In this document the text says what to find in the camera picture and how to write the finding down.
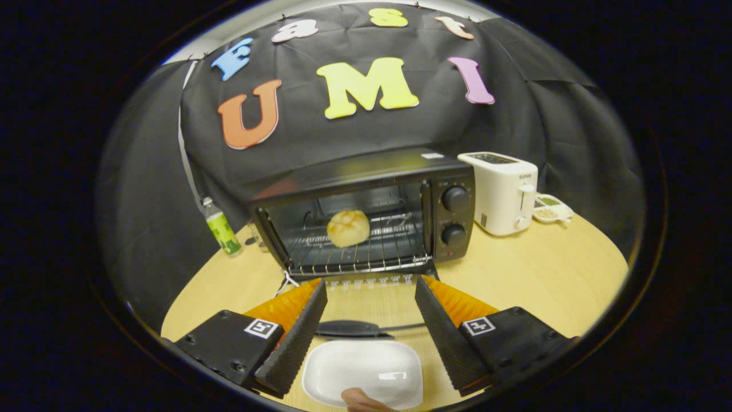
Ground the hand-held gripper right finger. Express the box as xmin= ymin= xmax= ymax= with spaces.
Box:
xmin=415 ymin=276 xmax=578 ymax=397

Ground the green label plastic bottle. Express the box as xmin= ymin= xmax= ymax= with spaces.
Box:
xmin=202 ymin=197 xmax=243 ymax=256

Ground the white pop-up toaster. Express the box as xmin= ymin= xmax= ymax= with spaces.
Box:
xmin=457 ymin=152 xmax=539 ymax=236

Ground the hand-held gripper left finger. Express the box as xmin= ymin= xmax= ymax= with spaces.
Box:
xmin=166 ymin=279 xmax=328 ymax=399

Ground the golden bread bun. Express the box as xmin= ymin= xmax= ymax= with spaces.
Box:
xmin=327 ymin=210 xmax=371 ymax=248

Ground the small white divided dish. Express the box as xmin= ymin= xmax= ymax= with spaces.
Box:
xmin=532 ymin=193 xmax=574 ymax=224

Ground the white square plate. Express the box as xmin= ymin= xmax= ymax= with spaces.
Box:
xmin=301 ymin=340 xmax=424 ymax=410

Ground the black toaster oven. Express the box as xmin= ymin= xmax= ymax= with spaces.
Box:
xmin=247 ymin=148 xmax=476 ymax=338

